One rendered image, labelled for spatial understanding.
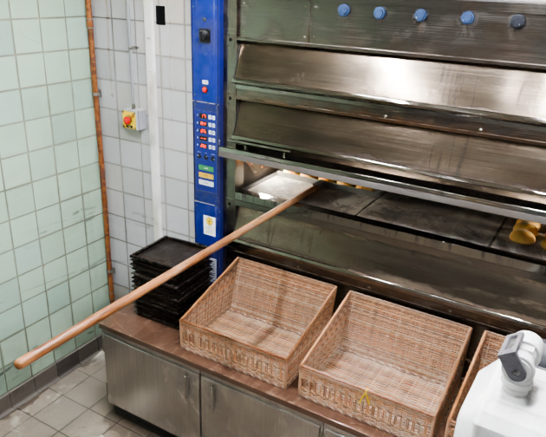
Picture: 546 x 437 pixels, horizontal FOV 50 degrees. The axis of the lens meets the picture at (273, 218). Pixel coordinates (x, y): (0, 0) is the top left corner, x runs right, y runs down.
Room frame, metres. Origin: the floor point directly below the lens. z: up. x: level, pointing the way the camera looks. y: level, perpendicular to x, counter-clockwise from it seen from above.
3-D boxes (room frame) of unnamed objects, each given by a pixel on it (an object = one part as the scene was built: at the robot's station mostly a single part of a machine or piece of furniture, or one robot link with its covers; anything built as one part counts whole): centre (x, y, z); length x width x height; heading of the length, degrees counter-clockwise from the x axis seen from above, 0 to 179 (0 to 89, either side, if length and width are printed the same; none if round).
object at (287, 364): (2.30, 0.05, 0.72); 0.56 x 0.49 x 0.28; 61
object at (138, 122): (2.95, 0.73, 1.46); 0.10 x 0.07 x 0.10; 60
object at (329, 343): (2.00, -0.48, 0.72); 0.56 x 0.49 x 0.28; 60
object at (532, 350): (1.01, -0.52, 1.44); 0.10 x 0.07 x 0.09; 149
